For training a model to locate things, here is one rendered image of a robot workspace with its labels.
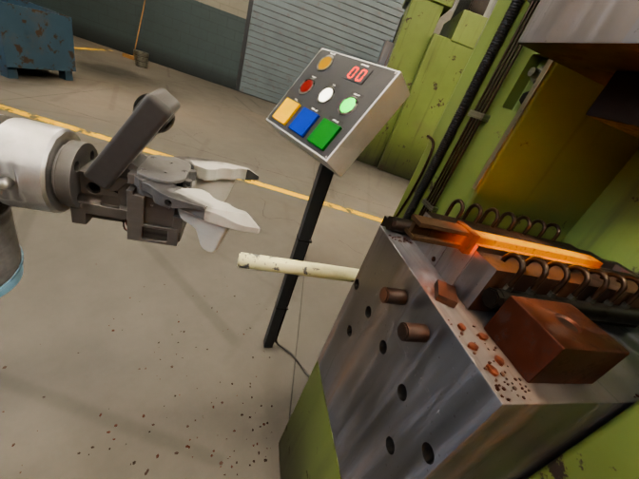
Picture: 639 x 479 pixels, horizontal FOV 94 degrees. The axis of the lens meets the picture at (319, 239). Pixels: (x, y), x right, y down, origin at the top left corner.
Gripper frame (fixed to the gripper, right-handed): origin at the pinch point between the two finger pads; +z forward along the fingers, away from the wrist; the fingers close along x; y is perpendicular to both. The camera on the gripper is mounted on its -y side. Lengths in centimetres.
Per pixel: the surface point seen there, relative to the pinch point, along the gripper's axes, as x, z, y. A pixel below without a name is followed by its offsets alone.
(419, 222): 1.1, 22.4, -1.2
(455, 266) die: 1.1, 33.0, 5.0
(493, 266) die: 6.6, 33.1, 0.7
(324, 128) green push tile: -44.6, 17.0, -2.2
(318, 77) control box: -64, 15, -12
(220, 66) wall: -826, -70, 59
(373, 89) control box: -44, 26, -14
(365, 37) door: -758, 234, -99
